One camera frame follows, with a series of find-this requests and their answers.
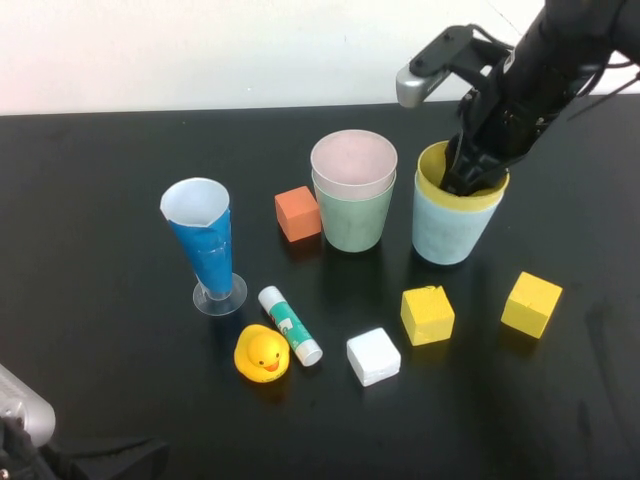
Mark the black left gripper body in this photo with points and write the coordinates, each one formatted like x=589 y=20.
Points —
x=100 y=460

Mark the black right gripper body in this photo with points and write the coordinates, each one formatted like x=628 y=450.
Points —
x=510 y=115

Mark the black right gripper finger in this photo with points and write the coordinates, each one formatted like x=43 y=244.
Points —
x=482 y=175
x=455 y=165

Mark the yellow plastic cup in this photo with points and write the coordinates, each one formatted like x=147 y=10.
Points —
x=430 y=172

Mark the light blue plastic cup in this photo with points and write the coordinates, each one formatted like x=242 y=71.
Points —
x=445 y=235

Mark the pink plastic cup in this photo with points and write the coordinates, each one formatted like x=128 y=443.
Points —
x=350 y=160

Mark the green plastic cup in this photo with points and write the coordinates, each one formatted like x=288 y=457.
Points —
x=355 y=225

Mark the yellow cube block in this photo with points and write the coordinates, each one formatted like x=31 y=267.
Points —
x=530 y=305

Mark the yellow cube block chipped corner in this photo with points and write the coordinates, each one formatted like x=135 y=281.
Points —
x=427 y=317

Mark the orange cube block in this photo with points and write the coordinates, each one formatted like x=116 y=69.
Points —
x=297 y=215

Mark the yellow rubber duck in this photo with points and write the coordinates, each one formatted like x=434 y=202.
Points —
x=262 y=355

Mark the white cube block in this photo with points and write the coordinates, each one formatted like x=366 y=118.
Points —
x=372 y=355

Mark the white green glue stick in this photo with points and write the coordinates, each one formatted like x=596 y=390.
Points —
x=290 y=325

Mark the blue taped conical measuring glass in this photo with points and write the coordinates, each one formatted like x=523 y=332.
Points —
x=205 y=245

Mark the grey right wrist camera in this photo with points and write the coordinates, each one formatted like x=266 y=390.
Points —
x=415 y=87

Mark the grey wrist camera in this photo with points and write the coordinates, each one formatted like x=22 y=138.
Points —
x=25 y=405
x=415 y=87

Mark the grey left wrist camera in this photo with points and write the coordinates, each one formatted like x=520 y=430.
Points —
x=25 y=405

